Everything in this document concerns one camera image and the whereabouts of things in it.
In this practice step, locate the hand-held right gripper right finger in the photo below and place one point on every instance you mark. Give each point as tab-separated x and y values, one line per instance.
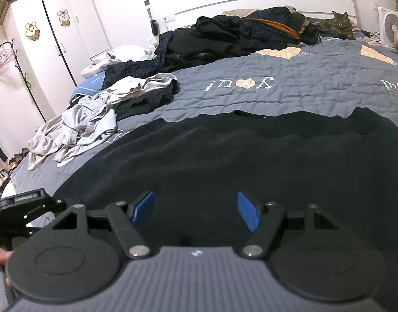
249	209

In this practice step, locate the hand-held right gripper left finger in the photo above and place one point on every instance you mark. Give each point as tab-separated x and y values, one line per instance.
143	208

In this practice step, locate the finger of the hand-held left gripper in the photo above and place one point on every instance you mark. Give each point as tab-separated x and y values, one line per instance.
57	205

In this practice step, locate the black sweatshirt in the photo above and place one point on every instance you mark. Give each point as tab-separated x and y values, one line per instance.
218	156

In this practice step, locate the pile of dark clothes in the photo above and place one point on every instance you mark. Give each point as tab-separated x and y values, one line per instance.
218	35

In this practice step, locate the row of shoes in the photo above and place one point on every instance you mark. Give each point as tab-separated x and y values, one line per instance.
15	159

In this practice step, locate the light grey garment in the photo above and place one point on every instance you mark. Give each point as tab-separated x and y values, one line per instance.
75	126

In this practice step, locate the black garment rack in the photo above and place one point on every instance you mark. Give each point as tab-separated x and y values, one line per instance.
36	104

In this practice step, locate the small black garment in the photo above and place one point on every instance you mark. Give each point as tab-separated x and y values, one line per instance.
143	107

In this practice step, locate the green hanging item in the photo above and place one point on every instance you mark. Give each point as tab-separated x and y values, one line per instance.
29	84

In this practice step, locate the blue quilted pillow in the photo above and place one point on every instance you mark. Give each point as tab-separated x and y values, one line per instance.
88	86

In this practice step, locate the navy dotted garment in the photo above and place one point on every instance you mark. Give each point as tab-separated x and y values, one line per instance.
137	68

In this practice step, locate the grey quilted fish-print bedspread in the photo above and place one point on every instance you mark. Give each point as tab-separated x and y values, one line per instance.
283	71

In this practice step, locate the bunch of pink hangers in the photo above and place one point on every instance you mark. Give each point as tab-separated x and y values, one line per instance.
0	58

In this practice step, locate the white hoodie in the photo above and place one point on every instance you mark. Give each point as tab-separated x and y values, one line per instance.
127	53

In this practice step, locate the black lamp pole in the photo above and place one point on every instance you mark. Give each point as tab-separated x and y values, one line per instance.
56	39

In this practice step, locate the white wardrobe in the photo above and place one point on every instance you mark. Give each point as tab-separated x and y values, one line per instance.
72	29

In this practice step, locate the black hairbrush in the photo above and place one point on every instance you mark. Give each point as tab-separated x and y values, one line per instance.
154	27

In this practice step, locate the tabby cat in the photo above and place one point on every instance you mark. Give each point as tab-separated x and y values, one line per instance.
338	24

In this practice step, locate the white headboard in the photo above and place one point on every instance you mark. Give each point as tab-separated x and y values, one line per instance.
251	0

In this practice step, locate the white desk fan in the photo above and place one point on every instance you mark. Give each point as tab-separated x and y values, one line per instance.
392	26

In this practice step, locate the cartoon mouse wall sticker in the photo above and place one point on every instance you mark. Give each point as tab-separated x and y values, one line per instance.
63	18
33	31

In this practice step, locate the white wall outlet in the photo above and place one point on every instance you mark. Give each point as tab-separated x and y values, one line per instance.
168	18

